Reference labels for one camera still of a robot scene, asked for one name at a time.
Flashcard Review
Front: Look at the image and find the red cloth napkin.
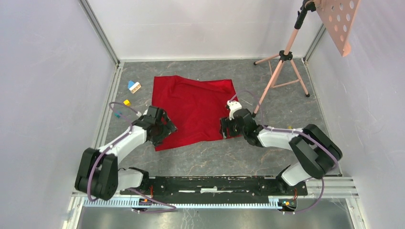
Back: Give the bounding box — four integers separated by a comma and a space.
151, 75, 236, 151

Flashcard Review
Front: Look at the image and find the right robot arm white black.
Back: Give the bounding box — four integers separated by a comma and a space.
220, 108, 342, 195

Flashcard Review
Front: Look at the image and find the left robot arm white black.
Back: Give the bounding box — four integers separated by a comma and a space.
75, 106, 177, 201

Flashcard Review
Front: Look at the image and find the blue white toy block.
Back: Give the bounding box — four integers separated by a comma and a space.
128, 81, 141, 94

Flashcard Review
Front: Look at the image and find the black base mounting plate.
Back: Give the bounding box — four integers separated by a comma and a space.
137, 176, 308, 204

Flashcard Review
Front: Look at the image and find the pink tripod stand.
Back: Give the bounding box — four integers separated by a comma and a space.
253, 0, 317, 117

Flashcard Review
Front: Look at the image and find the pink perforated board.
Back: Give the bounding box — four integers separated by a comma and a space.
315, 0, 361, 57

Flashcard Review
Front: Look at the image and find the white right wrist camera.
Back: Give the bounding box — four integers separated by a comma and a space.
226, 100, 242, 120

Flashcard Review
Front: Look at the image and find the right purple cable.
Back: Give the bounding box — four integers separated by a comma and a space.
228, 90, 340, 216

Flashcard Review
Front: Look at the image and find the white slotted cable duct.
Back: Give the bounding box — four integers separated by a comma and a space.
83, 197, 282, 210

